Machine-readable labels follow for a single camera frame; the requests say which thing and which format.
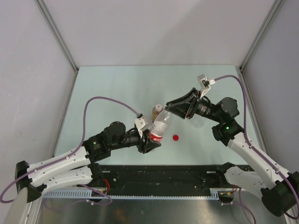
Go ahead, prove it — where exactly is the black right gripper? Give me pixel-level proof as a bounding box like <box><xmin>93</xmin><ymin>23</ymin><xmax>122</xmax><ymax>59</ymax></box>
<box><xmin>165</xmin><ymin>87</ymin><xmax>223</xmax><ymax>123</ymax></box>

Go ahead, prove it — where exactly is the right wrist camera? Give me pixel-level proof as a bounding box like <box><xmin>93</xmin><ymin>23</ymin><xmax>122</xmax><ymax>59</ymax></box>
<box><xmin>197</xmin><ymin>74</ymin><xmax>215</xmax><ymax>98</ymax></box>

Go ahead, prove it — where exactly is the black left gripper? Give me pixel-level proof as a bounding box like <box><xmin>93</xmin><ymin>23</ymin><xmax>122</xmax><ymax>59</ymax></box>
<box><xmin>110</xmin><ymin>128</ymin><xmax>161</xmax><ymax>153</ymax></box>

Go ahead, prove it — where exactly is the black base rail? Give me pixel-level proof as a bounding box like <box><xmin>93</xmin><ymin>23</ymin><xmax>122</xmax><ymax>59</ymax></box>
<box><xmin>89</xmin><ymin>165</ymin><xmax>238</xmax><ymax>196</ymax></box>

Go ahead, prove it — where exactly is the amber tea bottle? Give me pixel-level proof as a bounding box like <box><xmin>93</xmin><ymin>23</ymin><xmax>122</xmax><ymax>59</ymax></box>
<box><xmin>152</xmin><ymin>107</ymin><xmax>163</xmax><ymax>123</ymax></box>

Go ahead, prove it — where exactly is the clear plastic bottle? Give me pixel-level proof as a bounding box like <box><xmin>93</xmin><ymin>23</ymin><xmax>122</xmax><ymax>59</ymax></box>
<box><xmin>190</xmin><ymin>116</ymin><xmax>206</xmax><ymax>128</ymax></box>

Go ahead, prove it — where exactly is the grey slotted cable duct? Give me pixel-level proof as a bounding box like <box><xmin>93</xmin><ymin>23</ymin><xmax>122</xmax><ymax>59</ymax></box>
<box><xmin>43</xmin><ymin>188</ymin><xmax>233</xmax><ymax>200</ymax></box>

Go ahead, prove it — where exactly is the right aluminium corner post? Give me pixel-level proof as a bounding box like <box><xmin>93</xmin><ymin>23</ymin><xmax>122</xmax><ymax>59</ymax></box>
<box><xmin>240</xmin><ymin>0</ymin><xmax>284</xmax><ymax>71</ymax></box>

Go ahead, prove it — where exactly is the left aluminium corner post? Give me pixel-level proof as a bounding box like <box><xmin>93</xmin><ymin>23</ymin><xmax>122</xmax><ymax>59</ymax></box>
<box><xmin>35</xmin><ymin>0</ymin><xmax>79</xmax><ymax>71</ymax></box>

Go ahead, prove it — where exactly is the clear red-label water bottle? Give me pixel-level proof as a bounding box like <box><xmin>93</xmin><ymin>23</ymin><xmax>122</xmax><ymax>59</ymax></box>
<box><xmin>149</xmin><ymin>110</ymin><xmax>172</xmax><ymax>142</ymax></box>

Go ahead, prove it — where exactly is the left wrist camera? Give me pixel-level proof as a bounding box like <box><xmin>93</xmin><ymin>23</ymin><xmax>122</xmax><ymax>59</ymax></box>
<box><xmin>134</xmin><ymin>115</ymin><xmax>151</xmax><ymax>137</ymax></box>

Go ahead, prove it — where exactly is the aluminium corner post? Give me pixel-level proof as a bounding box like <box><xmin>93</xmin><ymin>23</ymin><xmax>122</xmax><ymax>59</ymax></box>
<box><xmin>240</xmin><ymin>0</ymin><xmax>284</xmax><ymax>71</ymax></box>
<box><xmin>35</xmin><ymin>0</ymin><xmax>79</xmax><ymax>71</ymax></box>

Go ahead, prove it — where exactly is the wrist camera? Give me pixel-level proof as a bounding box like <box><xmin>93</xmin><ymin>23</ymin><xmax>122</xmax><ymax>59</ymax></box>
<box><xmin>134</xmin><ymin>115</ymin><xmax>151</xmax><ymax>137</ymax></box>
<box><xmin>197</xmin><ymin>74</ymin><xmax>215</xmax><ymax>98</ymax></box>

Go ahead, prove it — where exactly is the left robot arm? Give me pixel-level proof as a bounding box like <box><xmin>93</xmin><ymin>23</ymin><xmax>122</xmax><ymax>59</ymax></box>
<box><xmin>15</xmin><ymin>121</ymin><xmax>162</xmax><ymax>202</ymax></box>

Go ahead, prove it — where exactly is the red bottle cap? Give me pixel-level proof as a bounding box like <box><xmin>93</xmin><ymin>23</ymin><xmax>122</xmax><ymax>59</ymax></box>
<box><xmin>172</xmin><ymin>134</ymin><xmax>179</xmax><ymax>141</ymax></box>

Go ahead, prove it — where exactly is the white tea bottle cap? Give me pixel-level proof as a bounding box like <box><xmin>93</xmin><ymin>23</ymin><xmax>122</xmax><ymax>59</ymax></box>
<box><xmin>155</xmin><ymin>104</ymin><xmax>162</xmax><ymax>111</ymax></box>

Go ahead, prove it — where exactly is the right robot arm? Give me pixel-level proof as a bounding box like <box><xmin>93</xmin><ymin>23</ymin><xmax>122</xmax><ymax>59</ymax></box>
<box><xmin>165</xmin><ymin>88</ymin><xmax>299</xmax><ymax>217</ymax></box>

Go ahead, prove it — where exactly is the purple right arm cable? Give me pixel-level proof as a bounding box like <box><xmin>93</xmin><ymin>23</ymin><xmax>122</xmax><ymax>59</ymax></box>
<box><xmin>214</xmin><ymin>74</ymin><xmax>299</xmax><ymax>224</ymax></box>

